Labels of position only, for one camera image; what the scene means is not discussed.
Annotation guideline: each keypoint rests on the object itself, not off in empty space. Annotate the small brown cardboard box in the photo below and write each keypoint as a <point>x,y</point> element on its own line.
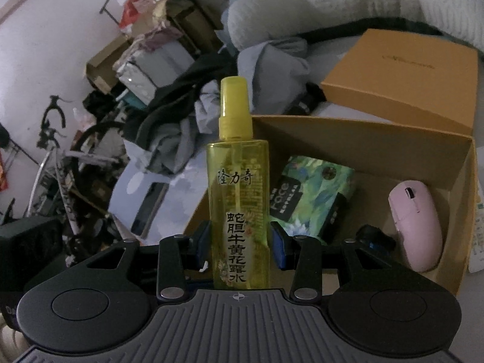
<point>102,64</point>

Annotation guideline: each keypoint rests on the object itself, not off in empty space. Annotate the yellow spray bottle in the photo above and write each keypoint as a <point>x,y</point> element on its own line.
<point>237,196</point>

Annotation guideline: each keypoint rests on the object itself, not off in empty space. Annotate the green floral packet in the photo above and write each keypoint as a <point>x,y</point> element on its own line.
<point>310,193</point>

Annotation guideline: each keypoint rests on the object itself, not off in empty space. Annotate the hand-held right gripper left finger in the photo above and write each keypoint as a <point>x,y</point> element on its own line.
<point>203,244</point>

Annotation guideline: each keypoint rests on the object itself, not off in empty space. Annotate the yellow cardboard box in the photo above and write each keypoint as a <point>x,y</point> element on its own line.
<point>370,204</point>

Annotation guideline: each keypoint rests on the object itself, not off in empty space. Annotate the red plastic bag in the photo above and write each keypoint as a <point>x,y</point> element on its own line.
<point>134,11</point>

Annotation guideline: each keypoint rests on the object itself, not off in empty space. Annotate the pink computer mouse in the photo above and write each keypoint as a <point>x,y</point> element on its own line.
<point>416,227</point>

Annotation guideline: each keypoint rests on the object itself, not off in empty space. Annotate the white remote control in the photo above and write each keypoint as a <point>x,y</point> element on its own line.
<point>477,227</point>

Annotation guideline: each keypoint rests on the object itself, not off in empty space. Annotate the silver foil bag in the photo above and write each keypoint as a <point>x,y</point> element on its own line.
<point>155,72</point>

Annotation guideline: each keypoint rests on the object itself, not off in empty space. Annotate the black and blue clip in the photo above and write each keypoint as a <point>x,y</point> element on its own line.
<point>374,234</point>

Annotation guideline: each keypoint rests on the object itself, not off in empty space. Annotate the bicycle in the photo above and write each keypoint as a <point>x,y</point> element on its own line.
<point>64,166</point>

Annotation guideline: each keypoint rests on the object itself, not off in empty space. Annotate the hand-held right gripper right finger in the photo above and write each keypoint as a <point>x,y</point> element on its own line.
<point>279,245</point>

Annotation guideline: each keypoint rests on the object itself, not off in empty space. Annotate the yellow cardboard box lid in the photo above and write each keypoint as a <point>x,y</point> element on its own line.
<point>400,75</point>

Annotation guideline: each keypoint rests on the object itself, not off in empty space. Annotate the blue-grey clothes pile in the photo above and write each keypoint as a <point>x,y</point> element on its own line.
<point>264,64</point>

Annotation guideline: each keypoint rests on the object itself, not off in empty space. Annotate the large brown cardboard box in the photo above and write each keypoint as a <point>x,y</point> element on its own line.
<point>189,15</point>

